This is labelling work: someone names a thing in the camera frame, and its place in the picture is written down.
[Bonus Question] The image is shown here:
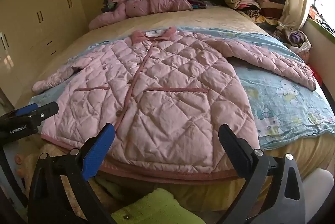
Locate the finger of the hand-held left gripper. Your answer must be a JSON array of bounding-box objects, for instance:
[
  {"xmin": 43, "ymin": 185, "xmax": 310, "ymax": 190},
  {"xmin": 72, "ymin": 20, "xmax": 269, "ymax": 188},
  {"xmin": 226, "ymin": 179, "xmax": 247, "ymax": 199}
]
[
  {"xmin": 33, "ymin": 102, "xmax": 60, "ymax": 120},
  {"xmin": 14, "ymin": 103, "xmax": 40, "ymax": 117}
]

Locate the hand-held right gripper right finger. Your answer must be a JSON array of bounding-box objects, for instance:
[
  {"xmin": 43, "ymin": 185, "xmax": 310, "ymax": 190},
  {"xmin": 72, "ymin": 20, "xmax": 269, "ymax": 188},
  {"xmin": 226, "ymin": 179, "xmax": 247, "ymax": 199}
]
[{"xmin": 218, "ymin": 123, "xmax": 307, "ymax": 224}]

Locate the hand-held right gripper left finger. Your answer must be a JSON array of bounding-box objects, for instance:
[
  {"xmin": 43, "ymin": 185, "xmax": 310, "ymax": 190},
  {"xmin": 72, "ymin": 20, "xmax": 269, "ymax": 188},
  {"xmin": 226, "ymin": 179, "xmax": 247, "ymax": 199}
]
[{"xmin": 27, "ymin": 123, "xmax": 116, "ymax": 224}]

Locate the pink quilted coat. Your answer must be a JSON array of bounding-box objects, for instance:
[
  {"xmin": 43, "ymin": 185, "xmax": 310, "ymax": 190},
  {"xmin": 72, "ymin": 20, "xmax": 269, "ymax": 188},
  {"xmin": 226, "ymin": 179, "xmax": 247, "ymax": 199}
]
[{"xmin": 32, "ymin": 27, "xmax": 317, "ymax": 178}]

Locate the bag of clothes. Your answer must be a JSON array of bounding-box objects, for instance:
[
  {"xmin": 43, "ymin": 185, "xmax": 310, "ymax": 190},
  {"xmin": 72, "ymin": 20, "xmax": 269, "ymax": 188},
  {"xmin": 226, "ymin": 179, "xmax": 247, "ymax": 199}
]
[{"xmin": 273, "ymin": 23, "xmax": 312, "ymax": 53}]

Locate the blue cartoon print blanket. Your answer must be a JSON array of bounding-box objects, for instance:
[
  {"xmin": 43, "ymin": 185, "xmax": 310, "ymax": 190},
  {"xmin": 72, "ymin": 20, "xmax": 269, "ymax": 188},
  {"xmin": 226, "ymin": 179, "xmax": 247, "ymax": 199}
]
[{"xmin": 27, "ymin": 27, "xmax": 335, "ymax": 151}]

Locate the person's green clothing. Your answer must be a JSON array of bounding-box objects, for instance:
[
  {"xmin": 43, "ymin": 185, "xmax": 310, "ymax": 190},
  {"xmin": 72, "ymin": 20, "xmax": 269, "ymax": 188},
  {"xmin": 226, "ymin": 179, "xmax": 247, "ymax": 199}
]
[{"xmin": 110, "ymin": 188, "xmax": 207, "ymax": 224}]

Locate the white plastic object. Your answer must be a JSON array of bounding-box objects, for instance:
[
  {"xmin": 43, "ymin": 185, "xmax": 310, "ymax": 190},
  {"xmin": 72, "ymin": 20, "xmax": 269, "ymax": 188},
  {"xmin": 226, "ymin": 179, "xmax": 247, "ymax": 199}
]
[{"xmin": 301, "ymin": 168, "xmax": 335, "ymax": 224}]

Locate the red plastic object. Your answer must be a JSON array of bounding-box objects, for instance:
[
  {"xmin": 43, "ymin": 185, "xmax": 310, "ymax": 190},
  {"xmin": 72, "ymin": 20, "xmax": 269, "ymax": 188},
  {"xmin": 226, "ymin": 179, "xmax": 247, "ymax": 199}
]
[{"xmin": 311, "ymin": 64, "xmax": 324, "ymax": 83}]

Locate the bed with beige sheet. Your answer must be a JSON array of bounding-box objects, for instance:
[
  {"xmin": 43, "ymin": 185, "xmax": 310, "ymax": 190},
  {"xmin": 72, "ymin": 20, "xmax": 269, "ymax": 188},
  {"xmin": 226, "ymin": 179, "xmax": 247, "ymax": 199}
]
[{"xmin": 13, "ymin": 4, "xmax": 335, "ymax": 211}]

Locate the pink puffer jacket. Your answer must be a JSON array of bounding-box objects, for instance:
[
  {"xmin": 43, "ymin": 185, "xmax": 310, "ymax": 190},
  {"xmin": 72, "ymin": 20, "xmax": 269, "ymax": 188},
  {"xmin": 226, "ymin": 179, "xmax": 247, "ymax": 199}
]
[{"xmin": 88, "ymin": 0, "xmax": 194, "ymax": 30}]

